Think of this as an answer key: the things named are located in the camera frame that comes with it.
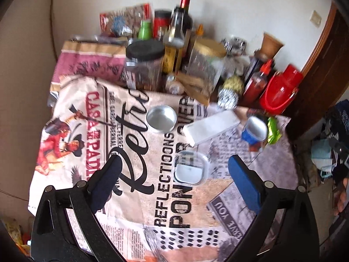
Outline green wrapper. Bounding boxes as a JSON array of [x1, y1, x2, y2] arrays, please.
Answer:
[[267, 117, 282, 146]]

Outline pink paper bag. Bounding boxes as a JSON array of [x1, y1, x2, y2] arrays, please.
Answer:
[[52, 40, 128, 84]]

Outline clear plastic container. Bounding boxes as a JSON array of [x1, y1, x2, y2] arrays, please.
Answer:
[[172, 150, 210, 184]]

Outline pile of clothes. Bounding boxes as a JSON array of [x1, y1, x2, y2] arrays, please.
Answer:
[[311, 101, 349, 183]]

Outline brown wooden door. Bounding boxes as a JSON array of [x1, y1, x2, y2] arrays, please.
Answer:
[[284, 3, 349, 140]]

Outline red canister black lid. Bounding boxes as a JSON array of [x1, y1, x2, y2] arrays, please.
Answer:
[[153, 9, 173, 40]]

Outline person's right hand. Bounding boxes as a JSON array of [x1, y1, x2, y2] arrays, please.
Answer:
[[334, 178, 349, 216]]

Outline shiny metal cups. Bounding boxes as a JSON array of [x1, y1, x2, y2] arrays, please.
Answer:
[[221, 37, 247, 55]]

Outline printed newspaper-pattern tablecloth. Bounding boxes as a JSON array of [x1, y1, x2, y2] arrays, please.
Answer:
[[27, 75, 299, 262]]

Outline small clear jar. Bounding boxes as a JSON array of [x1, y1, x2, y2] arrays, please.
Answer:
[[164, 74, 186, 96]]

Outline green bottle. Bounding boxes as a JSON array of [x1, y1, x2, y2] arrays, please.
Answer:
[[138, 20, 153, 41]]

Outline silver metal lid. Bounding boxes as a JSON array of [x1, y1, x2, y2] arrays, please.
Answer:
[[146, 105, 178, 134]]

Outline white rectangular box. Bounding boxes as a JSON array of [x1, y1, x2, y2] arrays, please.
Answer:
[[183, 110, 241, 147]]

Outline red sauce squeeze bottle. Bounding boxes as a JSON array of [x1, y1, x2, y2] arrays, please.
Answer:
[[242, 59, 274, 105]]

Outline black-lid clear jar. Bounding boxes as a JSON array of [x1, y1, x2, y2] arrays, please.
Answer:
[[124, 40, 165, 92]]

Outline dark slim bottle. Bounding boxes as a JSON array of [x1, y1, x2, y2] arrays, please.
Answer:
[[244, 50, 269, 85]]

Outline brown cardboard packet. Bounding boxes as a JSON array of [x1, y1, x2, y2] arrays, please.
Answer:
[[177, 71, 216, 105]]

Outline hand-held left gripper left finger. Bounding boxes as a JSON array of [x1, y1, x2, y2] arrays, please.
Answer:
[[29, 154, 131, 262]]

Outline dark sauce glass bottle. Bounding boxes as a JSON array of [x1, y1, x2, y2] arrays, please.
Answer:
[[161, 6, 186, 74]]

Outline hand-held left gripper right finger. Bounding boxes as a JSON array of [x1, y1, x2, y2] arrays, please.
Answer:
[[226, 155, 320, 262]]

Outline red snack bag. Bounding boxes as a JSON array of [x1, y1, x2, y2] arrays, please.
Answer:
[[99, 3, 152, 37]]

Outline red-capped wine bottle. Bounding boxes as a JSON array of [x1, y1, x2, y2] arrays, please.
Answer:
[[177, 0, 194, 58]]

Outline crumpled foil ball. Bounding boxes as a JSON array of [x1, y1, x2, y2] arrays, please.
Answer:
[[217, 87, 239, 110]]

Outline yellowish round scrubber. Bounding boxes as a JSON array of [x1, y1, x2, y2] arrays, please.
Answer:
[[224, 76, 244, 95]]

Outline dark wall cable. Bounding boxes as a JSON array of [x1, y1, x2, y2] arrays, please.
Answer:
[[50, 0, 59, 58]]

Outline terracotta pot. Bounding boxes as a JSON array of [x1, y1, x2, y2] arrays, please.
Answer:
[[259, 32, 284, 60]]

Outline gold-lid clear jar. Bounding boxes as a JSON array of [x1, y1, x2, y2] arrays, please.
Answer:
[[187, 38, 227, 93]]

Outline red plastic jug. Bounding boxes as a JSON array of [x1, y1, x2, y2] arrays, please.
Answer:
[[258, 64, 304, 115]]

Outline blue white small cup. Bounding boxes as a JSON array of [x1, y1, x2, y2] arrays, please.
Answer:
[[241, 115, 268, 146]]

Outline wall light switch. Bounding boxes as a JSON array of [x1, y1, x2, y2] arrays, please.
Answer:
[[311, 10, 323, 28]]

